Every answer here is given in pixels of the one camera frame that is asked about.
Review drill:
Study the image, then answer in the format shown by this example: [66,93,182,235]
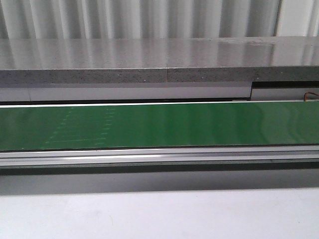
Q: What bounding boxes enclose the aluminium conveyor frame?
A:
[0,145,319,166]

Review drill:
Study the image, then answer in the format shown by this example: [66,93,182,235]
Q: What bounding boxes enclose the red and black wire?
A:
[302,92,319,102]

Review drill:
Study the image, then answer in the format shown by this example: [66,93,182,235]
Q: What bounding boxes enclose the white pleated curtain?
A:
[0,0,319,39]

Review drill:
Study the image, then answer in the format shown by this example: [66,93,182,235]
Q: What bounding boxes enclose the grey stone shelf slab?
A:
[0,37,319,85]

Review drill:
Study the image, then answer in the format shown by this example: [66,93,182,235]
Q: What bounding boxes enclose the grey metal rail channel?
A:
[0,81,319,102]

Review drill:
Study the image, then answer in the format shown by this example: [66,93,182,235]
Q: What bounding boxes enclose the green conveyor belt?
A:
[0,101,319,151]

